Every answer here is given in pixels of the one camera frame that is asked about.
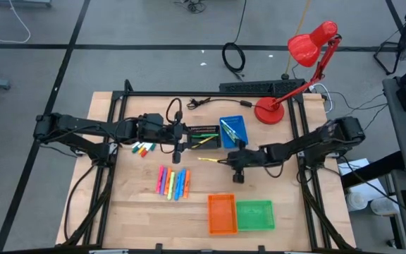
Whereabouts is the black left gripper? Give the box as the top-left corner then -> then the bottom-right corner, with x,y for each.
137,111 -> 194,165

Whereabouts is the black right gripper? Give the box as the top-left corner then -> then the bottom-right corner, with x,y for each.
218,139 -> 264,185

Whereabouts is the light blue slim marker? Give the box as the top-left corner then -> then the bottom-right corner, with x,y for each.
228,128 -> 242,143

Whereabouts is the light green slim marker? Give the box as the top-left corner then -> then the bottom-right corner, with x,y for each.
223,123 -> 238,143

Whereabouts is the white slim marker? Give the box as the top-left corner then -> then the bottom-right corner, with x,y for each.
220,119 -> 241,139

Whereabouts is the blue plastic basket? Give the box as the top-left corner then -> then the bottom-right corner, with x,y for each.
219,115 -> 250,150

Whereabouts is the blue highlighter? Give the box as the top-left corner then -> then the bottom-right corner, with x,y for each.
173,171 -> 183,202
177,168 -> 187,199

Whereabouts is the orange highlighter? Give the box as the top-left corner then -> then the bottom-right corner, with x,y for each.
183,169 -> 192,200
164,167 -> 173,196

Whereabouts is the purple highlighter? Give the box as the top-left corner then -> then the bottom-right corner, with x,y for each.
159,167 -> 169,196

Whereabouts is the pink highlighter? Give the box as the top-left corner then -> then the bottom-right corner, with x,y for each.
155,165 -> 165,195

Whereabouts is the yellow-green highlighter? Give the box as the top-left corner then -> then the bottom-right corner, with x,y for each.
166,171 -> 176,202

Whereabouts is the orange plastic basket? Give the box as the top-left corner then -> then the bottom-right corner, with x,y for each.
207,193 -> 239,236

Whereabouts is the black plastic basket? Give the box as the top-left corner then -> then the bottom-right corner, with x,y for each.
186,124 -> 223,150

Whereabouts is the green plastic basket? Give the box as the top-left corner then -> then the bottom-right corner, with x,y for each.
235,199 -> 276,232

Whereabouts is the red desk lamp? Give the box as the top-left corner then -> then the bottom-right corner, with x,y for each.
253,20 -> 343,126

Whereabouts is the black perforated tray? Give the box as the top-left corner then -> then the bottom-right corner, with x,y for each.
219,78 -> 307,99

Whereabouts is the clear plastic cup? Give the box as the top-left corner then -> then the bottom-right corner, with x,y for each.
370,197 -> 400,217
345,191 -> 369,213

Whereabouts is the white paper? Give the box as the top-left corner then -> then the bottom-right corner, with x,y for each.
336,157 -> 379,204

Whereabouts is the black desk beam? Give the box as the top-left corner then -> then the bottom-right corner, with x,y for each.
340,150 -> 406,190

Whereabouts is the grey cart base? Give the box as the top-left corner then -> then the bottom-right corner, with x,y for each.
0,0 -> 53,8

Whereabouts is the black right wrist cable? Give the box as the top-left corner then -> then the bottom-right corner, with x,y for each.
264,162 -> 286,179

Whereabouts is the black aluminium table frame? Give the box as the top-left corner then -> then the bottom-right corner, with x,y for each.
55,78 -> 358,254

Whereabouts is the black lamp cord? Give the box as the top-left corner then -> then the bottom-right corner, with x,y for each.
186,97 -> 260,111

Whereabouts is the coiled black floor cable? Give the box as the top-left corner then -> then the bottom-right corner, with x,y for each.
221,0 -> 249,81

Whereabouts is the white power cable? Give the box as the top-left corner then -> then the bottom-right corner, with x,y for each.
307,83 -> 335,114

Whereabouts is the black cable bundle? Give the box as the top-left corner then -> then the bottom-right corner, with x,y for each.
173,0 -> 207,15

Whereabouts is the black arm base cable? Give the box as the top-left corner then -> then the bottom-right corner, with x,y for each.
63,164 -> 98,245

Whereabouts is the yellow floor cable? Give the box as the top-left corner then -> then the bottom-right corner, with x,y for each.
284,0 -> 312,80

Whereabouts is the white floor cable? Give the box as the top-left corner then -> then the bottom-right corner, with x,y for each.
0,0 -> 32,45

